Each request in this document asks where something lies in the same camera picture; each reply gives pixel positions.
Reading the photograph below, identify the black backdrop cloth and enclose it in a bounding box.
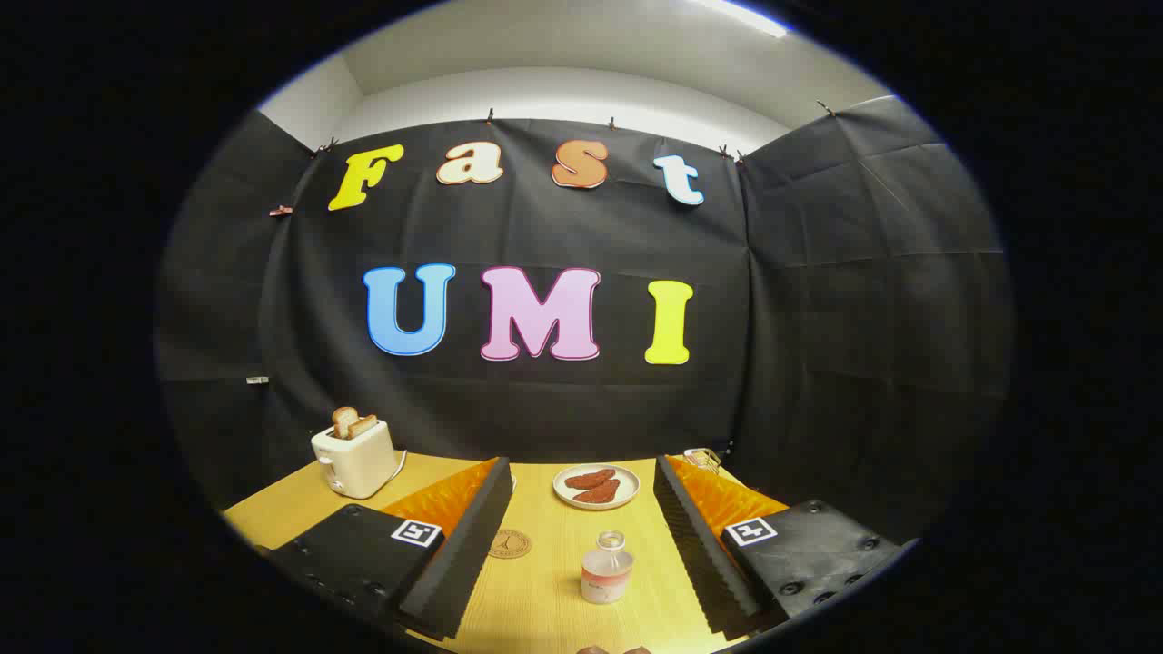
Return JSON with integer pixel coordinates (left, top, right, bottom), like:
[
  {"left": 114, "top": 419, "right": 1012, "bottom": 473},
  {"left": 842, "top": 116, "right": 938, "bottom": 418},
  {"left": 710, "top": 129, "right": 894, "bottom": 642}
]
[{"left": 154, "top": 95, "right": 1014, "bottom": 546}]

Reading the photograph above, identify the wooden table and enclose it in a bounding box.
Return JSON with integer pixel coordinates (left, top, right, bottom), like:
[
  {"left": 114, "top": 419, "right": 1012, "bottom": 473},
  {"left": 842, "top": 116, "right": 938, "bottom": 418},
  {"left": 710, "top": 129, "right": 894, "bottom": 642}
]
[{"left": 223, "top": 451, "right": 791, "bottom": 654}]

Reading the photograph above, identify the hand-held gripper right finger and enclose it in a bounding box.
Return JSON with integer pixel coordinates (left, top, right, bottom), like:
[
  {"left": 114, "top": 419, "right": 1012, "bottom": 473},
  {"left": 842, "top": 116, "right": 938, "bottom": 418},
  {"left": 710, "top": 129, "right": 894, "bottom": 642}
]
[{"left": 654, "top": 454, "right": 914, "bottom": 641}]

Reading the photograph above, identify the clear juice bottle pink label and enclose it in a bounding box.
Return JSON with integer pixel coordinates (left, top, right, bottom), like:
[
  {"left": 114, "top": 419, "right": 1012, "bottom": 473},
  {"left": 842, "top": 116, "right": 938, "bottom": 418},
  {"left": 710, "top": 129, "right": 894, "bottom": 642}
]
[{"left": 581, "top": 531, "right": 634, "bottom": 605}]

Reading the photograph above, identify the cream toaster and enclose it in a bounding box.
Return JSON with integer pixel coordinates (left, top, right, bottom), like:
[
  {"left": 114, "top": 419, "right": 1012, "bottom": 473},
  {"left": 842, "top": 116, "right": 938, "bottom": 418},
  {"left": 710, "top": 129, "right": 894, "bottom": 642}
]
[{"left": 311, "top": 419, "right": 398, "bottom": 500}]

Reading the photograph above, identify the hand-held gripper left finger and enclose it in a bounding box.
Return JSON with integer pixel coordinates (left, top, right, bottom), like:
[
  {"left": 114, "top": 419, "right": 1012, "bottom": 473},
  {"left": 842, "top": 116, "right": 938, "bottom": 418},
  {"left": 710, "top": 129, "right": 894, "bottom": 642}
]
[{"left": 259, "top": 457, "right": 514, "bottom": 641}]

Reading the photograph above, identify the white round plate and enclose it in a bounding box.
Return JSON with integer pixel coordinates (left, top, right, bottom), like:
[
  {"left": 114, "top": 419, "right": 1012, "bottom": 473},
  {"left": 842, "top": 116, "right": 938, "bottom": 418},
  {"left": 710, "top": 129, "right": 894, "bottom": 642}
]
[{"left": 552, "top": 463, "right": 641, "bottom": 510}]

